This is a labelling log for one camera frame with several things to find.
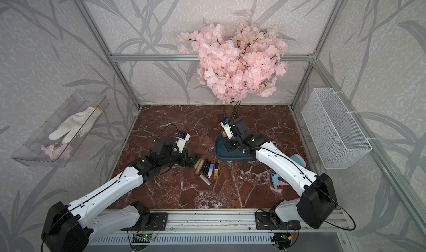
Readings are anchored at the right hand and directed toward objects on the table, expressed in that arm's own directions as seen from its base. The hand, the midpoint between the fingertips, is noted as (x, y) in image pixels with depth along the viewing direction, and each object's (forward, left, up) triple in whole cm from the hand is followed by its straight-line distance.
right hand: (227, 138), depth 81 cm
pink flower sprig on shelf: (-15, +62, +16) cm, 66 cm away
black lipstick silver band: (-7, +11, -16) cm, 21 cm away
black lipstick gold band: (-9, +13, -17) cm, 23 cm away
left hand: (-8, +15, -2) cm, 17 cm away
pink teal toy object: (-16, -25, -17) cm, 35 cm away
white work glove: (-3, +62, +16) cm, 64 cm away
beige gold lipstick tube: (-13, +14, -1) cm, 19 cm away
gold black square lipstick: (-10, +6, -18) cm, 21 cm away
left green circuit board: (-39, +37, -19) cm, 57 cm away
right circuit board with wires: (-40, -24, -21) cm, 51 cm away
